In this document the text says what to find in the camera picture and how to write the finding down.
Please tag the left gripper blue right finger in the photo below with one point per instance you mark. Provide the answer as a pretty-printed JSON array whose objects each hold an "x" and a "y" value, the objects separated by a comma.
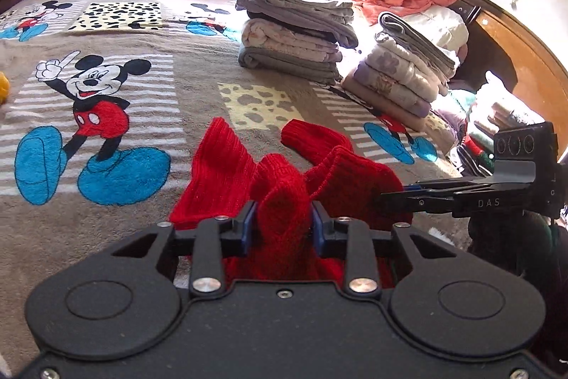
[{"x": 318, "y": 227}]

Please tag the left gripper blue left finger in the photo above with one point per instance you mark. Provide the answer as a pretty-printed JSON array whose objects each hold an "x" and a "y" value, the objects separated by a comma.
[{"x": 247, "y": 220}]

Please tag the lilac floral folded clothes stack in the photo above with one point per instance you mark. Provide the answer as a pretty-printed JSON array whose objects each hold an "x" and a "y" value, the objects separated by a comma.
[{"x": 407, "y": 63}]

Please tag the yellow object at bed edge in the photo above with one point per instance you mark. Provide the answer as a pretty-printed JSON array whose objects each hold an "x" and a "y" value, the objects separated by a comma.
[{"x": 5, "y": 88}]

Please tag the wooden bed headboard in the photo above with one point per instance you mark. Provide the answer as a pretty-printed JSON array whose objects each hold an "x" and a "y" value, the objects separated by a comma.
[{"x": 499, "y": 43}]

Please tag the red knit sweater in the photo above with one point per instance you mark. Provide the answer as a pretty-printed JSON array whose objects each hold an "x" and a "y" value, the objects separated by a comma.
[{"x": 225, "y": 176}]

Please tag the grey folded clothes stack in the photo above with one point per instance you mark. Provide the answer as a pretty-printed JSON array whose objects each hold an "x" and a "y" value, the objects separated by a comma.
[{"x": 302, "y": 38}]

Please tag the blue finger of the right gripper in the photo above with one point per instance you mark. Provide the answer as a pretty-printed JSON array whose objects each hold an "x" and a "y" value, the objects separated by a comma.
[
  {"x": 446, "y": 184},
  {"x": 417, "y": 200}
]

